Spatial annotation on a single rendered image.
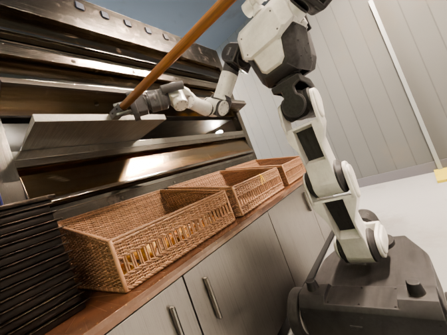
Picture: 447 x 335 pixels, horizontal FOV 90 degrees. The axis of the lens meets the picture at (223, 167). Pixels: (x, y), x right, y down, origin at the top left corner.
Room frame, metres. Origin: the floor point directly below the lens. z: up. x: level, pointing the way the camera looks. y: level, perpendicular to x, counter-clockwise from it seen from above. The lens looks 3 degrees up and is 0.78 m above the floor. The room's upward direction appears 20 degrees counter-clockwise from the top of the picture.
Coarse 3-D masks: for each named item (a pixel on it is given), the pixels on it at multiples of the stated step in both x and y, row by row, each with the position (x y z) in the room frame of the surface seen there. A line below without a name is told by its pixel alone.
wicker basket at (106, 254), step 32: (160, 192) 1.33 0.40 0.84; (192, 192) 1.17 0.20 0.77; (224, 192) 1.05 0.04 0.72; (64, 224) 0.94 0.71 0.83; (96, 224) 1.01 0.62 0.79; (128, 224) 1.11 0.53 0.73; (160, 224) 0.76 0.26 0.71; (192, 224) 0.86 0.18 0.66; (224, 224) 0.99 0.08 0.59; (96, 256) 0.69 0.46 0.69; (160, 256) 0.72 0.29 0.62; (96, 288) 0.74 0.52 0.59; (128, 288) 0.63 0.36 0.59
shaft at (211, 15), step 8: (224, 0) 0.52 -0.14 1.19; (232, 0) 0.52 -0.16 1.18; (216, 8) 0.54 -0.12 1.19; (224, 8) 0.54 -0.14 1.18; (208, 16) 0.56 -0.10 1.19; (216, 16) 0.56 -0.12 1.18; (200, 24) 0.58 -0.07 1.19; (208, 24) 0.57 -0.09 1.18; (192, 32) 0.60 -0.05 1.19; (200, 32) 0.59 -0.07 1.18; (184, 40) 0.62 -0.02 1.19; (192, 40) 0.61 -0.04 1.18; (176, 48) 0.64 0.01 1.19; (184, 48) 0.64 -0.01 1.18; (168, 56) 0.67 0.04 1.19; (176, 56) 0.66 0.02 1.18; (160, 64) 0.70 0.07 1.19; (168, 64) 0.69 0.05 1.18; (152, 72) 0.72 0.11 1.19; (160, 72) 0.72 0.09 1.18; (144, 80) 0.76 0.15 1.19; (152, 80) 0.75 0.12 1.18; (136, 88) 0.79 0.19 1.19; (144, 88) 0.78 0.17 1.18; (128, 96) 0.83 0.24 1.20; (136, 96) 0.82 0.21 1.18; (120, 104) 0.87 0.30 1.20; (128, 104) 0.86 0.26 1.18
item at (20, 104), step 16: (0, 80) 0.80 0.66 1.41; (16, 80) 0.84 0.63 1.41; (32, 80) 0.88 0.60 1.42; (0, 96) 0.85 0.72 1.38; (16, 96) 0.88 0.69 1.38; (32, 96) 0.92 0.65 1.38; (48, 96) 0.96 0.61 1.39; (64, 96) 1.00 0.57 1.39; (80, 96) 1.05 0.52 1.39; (96, 96) 1.10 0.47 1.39; (112, 96) 1.16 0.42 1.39; (0, 112) 0.91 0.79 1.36; (16, 112) 0.95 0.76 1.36; (32, 112) 0.99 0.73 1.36; (48, 112) 1.04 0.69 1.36; (64, 112) 1.09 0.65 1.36; (80, 112) 1.15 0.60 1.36; (96, 112) 1.21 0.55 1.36; (160, 112) 1.54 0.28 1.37; (176, 112) 1.66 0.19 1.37; (192, 112) 1.79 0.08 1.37
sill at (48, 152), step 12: (228, 132) 2.10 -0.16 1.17; (240, 132) 2.26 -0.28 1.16; (96, 144) 1.15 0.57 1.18; (108, 144) 1.20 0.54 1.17; (120, 144) 1.25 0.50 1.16; (132, 144) 1.31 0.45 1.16; (144, 144) 1.37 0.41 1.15; (24, 156) 0.91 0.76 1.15; (36, 156) 0.94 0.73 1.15; (48, 156) 0.98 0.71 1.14
